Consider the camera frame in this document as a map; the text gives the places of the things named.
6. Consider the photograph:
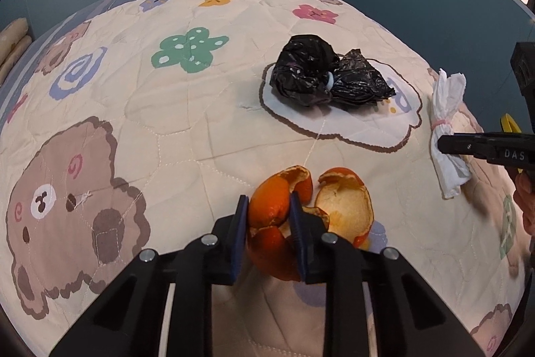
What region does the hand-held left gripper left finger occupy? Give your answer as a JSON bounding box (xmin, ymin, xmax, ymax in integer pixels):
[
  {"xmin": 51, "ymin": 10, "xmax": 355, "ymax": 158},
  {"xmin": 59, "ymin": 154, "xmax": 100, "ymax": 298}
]
[{"xmin": 50, "ymin": 195, "xmax": 251, "ymax": 357}]

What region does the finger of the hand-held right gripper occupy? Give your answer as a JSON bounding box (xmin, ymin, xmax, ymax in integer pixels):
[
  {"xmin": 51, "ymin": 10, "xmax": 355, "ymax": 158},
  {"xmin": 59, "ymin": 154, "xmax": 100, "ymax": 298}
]
[
  {"xmin": 511, "ymin": 41, "xmax": 535, "ymax": 132},
  {"xmin": 435, "ymin": 133, "xmax": 491, "ymax": 162}
]

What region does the orange peel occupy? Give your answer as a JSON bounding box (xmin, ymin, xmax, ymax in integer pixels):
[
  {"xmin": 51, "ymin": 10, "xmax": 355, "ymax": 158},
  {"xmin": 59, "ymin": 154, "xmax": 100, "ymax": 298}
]
[{"xmin": 247, "ymin": 165, "xmax": 375, "ymax": 282}]

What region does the person's right hand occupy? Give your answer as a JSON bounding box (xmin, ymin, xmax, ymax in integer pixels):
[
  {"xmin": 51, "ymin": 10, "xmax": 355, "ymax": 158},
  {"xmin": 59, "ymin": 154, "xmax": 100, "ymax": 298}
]
[{"xmin": 514, "ymin": 171, "xmax": 535, "ymax": 236}]

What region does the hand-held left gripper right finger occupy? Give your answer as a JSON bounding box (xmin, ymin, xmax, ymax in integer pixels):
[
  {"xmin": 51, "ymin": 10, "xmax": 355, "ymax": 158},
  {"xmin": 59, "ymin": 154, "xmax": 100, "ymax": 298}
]
[{"xmin": 290, "ymin": 191, "xmax": 488, "ymax": 357}]

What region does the printed blanket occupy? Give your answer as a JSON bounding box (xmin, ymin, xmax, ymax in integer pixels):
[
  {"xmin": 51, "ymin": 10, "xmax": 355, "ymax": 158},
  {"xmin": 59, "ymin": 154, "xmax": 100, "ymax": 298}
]
[{"xmin": 0, "ymin": 0, "xmax": 528, "ymax": 357}]

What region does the yellow object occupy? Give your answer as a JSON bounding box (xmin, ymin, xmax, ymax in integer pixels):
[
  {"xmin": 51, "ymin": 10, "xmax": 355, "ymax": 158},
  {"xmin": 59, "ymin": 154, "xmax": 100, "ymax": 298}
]
[{"xmin": 500, "ymin": 113, "xmax": 525, "ymax": 174}]

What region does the small white tissue bundle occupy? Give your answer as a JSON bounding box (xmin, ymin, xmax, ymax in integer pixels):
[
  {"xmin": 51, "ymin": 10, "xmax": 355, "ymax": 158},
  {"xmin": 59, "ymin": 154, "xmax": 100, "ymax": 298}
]
[{"xmin": 430, "ymin": 68, "xmax": 473, "ymax": 199}]

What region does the black plastic bag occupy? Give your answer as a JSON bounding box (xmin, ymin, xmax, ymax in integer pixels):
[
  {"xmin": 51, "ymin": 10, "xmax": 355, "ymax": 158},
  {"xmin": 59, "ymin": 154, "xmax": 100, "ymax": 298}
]
[{"xmin": 270, "ymin": 34, "xmax": 396, "ymax": 107}]

